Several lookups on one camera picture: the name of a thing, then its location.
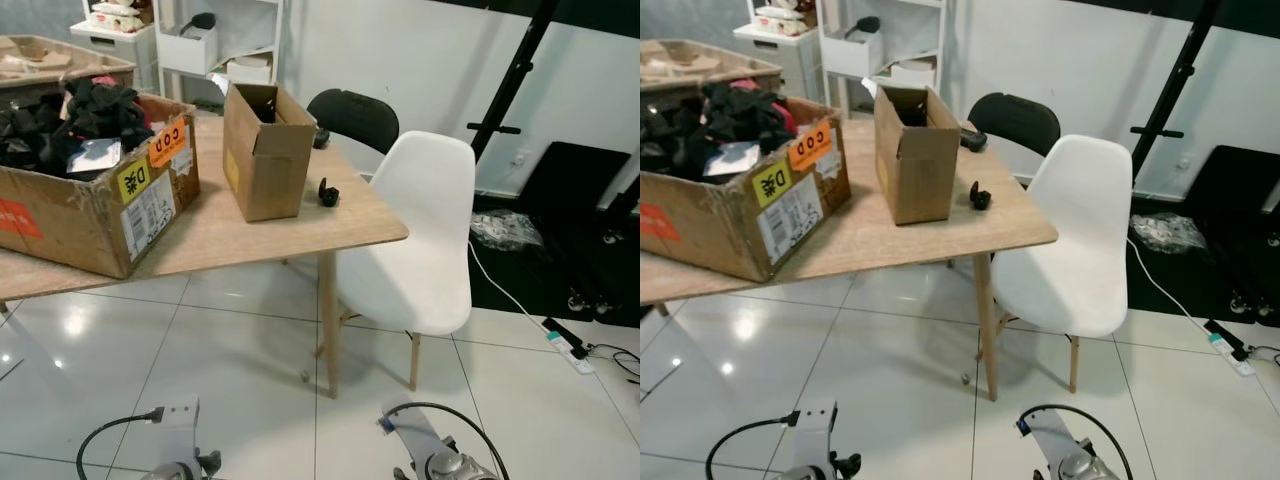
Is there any large stickered cardboard box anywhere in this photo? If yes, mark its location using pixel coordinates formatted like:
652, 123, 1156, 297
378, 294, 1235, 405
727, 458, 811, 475
640, 95, 853, 284
0, 88, 201, 280

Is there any light wooden table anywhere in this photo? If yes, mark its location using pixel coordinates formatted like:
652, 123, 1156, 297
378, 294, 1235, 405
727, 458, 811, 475
0, 110, 409, 399
640, 118, 1059, 401

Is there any white power cable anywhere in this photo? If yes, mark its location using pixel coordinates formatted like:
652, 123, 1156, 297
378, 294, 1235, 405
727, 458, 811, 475
1127, 236, 1217, 333
467, 238, 561, 337

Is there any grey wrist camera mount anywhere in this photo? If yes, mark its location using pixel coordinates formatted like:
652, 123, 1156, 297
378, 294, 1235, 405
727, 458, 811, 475
380, 405, 443, 471
794, 400, 840, 467
1018, 410, 1078, 473
158, 397, 202, 464

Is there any shallow brown cardboard box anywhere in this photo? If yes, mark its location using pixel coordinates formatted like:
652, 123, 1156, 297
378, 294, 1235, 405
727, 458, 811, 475
0, 35, 136, 109
640, 38, 784, 113

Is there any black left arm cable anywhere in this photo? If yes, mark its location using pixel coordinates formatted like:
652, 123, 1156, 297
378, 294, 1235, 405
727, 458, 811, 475
77, 407, 167, 480
705, 411, 802, 480

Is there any low white shelf box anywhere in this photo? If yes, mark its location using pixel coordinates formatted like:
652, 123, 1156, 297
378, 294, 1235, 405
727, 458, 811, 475
224, 55, 274, 87
888, 58, 939, 91

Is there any white power strip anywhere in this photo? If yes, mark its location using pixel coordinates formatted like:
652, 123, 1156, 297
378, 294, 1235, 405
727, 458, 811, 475
546, 330, 597, 376
1207, 332, 1257, 378

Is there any black clothes pile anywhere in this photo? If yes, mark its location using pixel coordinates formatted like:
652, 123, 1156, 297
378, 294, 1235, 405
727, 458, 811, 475
640, 80, 801, 183
0, 78, 156, 179

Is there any silver plastic packet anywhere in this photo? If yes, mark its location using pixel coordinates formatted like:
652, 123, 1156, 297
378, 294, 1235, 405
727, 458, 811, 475
68, 139, 124, 180
703, 141, 761, 182

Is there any red white tissue pack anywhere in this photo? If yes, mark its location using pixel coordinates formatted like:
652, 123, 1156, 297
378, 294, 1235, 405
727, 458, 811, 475
88, 0, 153, 34
752, 4, 817, 38

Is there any white drawer cabinet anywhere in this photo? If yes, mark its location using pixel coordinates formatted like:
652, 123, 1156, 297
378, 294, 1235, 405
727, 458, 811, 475
70, 20, 161, 93
733, 22, 824, 98

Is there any black stand pole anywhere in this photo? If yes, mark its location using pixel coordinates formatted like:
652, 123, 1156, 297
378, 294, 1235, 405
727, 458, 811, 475
1130, 0, 1223, 168
470, 0, 561, 163

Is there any clear plastic bag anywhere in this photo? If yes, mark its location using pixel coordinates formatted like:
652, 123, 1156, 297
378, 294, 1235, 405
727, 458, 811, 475
1132, 213, 1209, 255
470, 210, 547, 252

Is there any white shelf unit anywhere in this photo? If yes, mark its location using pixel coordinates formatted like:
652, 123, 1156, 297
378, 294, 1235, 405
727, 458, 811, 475
817, 0, 953, 93
153, 0, 287, 89

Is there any black floor mat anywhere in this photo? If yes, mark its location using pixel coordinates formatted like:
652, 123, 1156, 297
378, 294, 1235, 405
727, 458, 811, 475
470, 140, 641, 327
1130, 143, 1280, 329

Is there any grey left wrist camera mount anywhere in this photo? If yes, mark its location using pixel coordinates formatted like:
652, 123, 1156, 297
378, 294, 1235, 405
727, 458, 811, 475
794, 400, 840, 467
158, 397, 202, 464

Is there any small open cardboard box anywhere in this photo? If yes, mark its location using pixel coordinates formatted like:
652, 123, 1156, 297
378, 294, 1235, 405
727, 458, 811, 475
874, 85, 963, 227
222, 82, 319, 223

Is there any black plastic chair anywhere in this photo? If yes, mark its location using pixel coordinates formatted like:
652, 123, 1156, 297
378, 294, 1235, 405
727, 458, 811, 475
306, 88, 401, 157
967, 92, 1062, 161

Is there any white storage bin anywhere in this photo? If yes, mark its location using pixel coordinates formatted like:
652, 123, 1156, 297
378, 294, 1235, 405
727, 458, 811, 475
822, 30, 885, 80
159, 25, 218, 75

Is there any white plastic chair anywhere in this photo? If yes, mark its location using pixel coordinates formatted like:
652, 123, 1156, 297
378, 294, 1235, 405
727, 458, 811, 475
334, 130, 477, 392
990, 135, 1134, 394

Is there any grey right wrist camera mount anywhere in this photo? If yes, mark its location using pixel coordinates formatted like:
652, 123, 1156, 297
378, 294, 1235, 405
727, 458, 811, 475
1018, 410, 1078, 473
380, 405, 443, 471

